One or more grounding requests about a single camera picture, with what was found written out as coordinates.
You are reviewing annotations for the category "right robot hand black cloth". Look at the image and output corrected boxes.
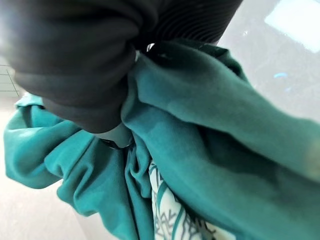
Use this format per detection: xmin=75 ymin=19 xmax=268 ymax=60
xmin=0 ymin=0 xmax=245 ymax=151

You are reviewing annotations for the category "teal green cloth laundry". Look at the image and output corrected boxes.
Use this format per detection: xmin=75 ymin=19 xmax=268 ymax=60
xmin=2 ymin=39 xmax=320 ymax=240

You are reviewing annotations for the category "white patterned cloth laundry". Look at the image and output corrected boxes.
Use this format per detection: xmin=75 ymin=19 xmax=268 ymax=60
xmin=148 ymin=159 xmax=236 ymax=240

